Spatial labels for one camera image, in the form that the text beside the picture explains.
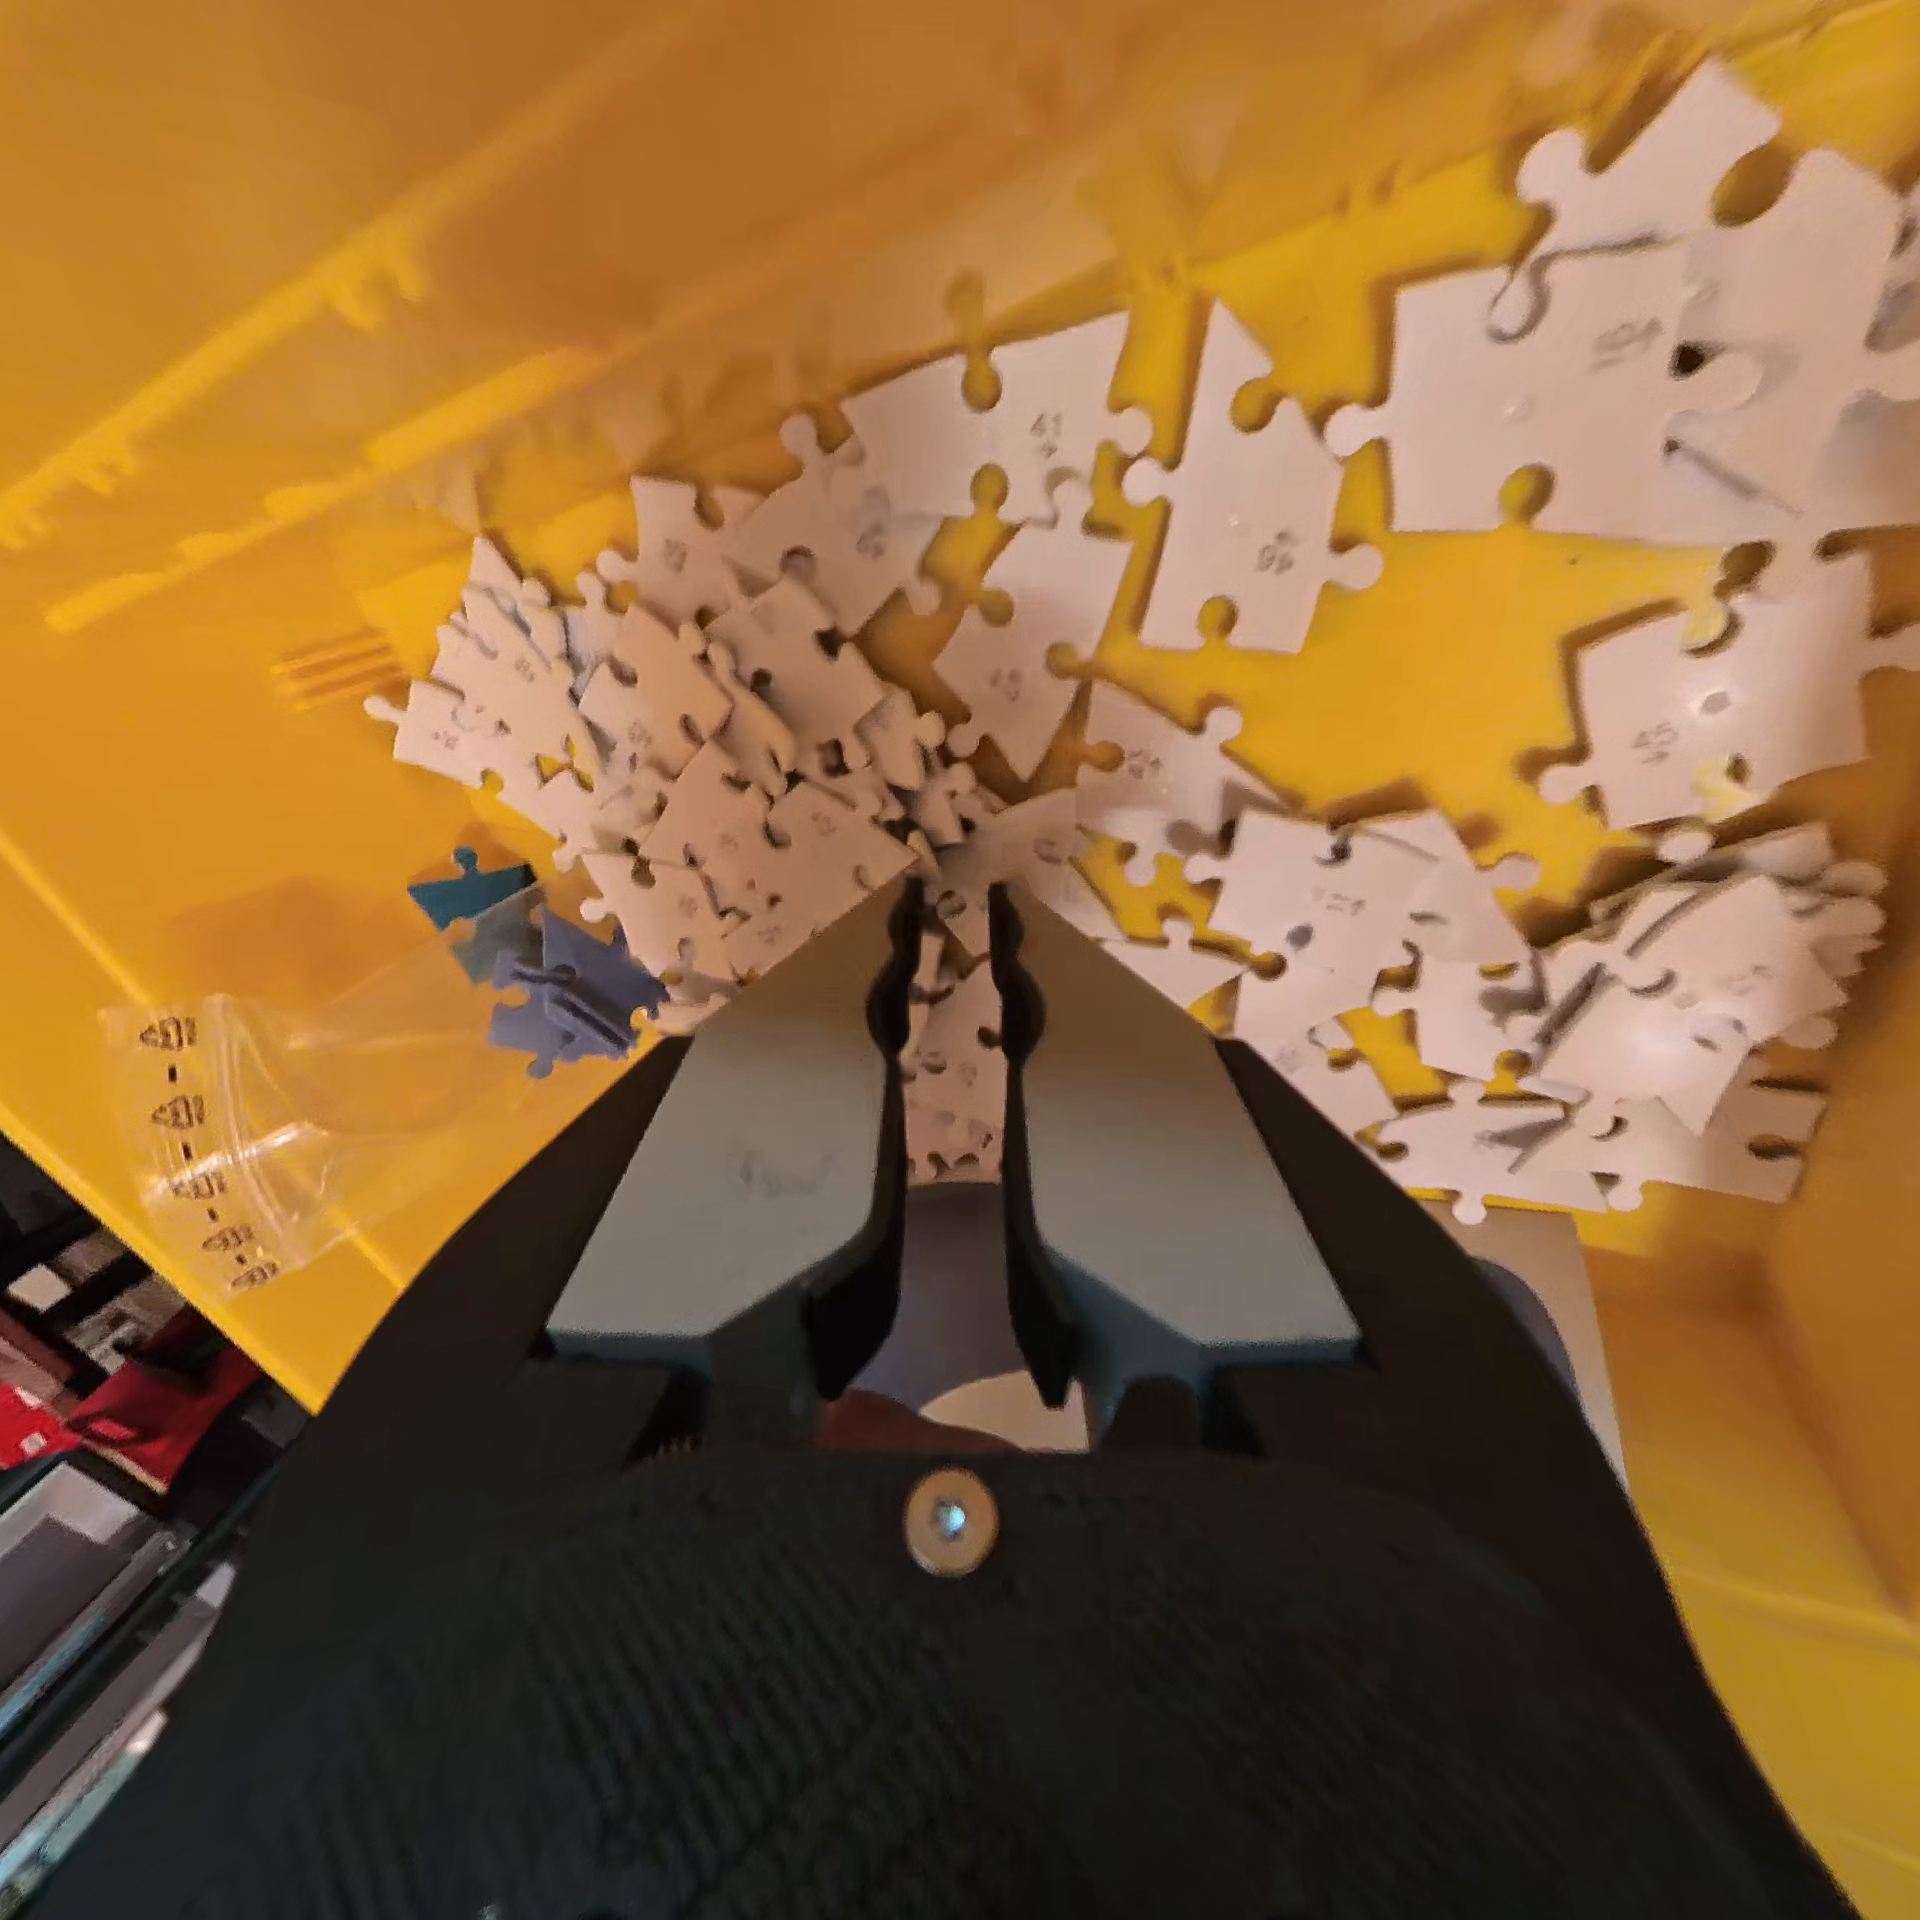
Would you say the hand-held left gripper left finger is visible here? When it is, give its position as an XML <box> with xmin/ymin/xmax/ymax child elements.
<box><xmin>547</xmin><ymin>876</ymin><xmax>924</xmax><ymax>1405</ymax></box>

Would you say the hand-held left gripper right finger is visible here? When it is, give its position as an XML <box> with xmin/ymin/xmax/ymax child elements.
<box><xmin>986</xmin><ymin>881</ymin><xmax>1367</xmax><ymax>1412</ymax></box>

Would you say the pile of white puzzle pieces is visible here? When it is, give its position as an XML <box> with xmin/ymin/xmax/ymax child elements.
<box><xmin>364</xmin><ymin>59</ymin><xmax>1920</xmax><ymax>1226</ymax></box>

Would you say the yellow plastic bin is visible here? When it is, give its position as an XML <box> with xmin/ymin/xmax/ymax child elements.
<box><xmin>0</xmin><ymin>0</ymin><xmax>1920</xmax><ymax>1920</ymax></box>

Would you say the periwinkle blue puzzle piece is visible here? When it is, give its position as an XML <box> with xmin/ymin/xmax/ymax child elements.
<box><xmin>488</xmin><ymin>914</ymin><xmax>672</xmax><ymax>1078</ymax></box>

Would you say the teal puzzle piece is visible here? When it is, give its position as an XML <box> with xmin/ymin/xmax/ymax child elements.
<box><xmin>408</xmin><ymin>848</ymin><xmax>539</xmax><ymax>934</ymax></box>

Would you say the printed paper sheet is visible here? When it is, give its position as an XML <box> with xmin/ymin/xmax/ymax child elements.
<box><xmin>862</xmin><ymin>1184</ymin><xmax>1635</xmax><ymax>1490</ymax></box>

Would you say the clear plastic zip bag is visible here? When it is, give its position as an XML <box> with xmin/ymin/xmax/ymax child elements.
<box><xmin>96</xmin><ymin>883</ymin><xmax>560</xmax><ymax>1299</ymax></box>

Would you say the red bag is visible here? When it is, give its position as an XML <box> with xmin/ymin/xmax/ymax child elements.
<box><xmin>66</xmin><ymin>1339</ymin><xmax>265</xmax><ymax>1497</ymax></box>

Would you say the red box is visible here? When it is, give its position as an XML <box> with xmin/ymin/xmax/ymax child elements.
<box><xmin>0</xmin><ymin>1381</ymin><xmax>81</xmax><ymax>1475</ymax></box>

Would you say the grey metal shelf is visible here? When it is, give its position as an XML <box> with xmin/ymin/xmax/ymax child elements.
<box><xmin>0</xmin><ymin>1462</ymin><xmax>244</xmax><ymax>1883</ymax></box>

